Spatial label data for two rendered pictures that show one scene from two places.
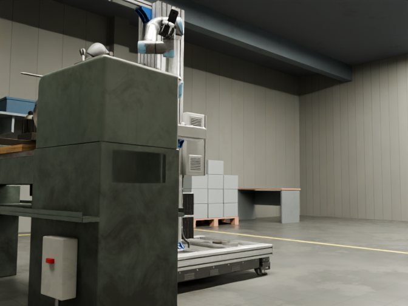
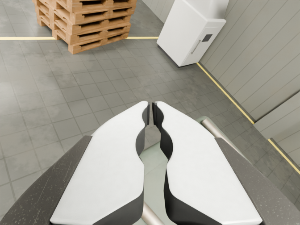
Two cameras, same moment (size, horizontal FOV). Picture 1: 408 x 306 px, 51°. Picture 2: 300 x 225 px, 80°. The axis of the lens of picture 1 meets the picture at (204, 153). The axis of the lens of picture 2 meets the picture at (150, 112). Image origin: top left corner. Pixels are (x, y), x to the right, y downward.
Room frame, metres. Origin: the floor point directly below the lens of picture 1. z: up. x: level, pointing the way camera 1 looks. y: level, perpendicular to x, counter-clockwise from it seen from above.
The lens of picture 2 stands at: (2.26, 0.17, 1.61)
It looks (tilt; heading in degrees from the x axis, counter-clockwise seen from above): 46 degrees down; 165
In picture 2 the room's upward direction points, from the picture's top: 31 degrees clockwise
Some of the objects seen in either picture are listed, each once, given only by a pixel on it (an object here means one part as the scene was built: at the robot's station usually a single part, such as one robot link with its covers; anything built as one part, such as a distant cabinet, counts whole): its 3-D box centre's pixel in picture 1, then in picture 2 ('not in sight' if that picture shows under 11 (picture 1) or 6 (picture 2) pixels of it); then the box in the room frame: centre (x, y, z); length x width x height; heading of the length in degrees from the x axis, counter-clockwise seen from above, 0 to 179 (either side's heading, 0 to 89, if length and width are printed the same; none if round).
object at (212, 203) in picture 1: (200, 192); not in sight; (8.06, 0.05, 0.59); 1.19 x 0.83 x 1.18; 133
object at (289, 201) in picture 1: (267, 204); not in sight; (9.09, -1.34, 0.34); 1.23 x 0.63 x 0.68; 43
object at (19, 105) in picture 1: (20, 108); not in sight; (6.00, 2.60, 1.77); 0.54 x 0.40 x 0.21; 133
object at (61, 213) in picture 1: (30, 205); not in sight; (2.70, 1.08, 0.55); 2.10 x 0.60 x 0.02; 48
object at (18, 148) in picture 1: (39, 151); not in sight; (2.64, 1.02, 0.89); 0.36 x 0.30 x 0.04; 138
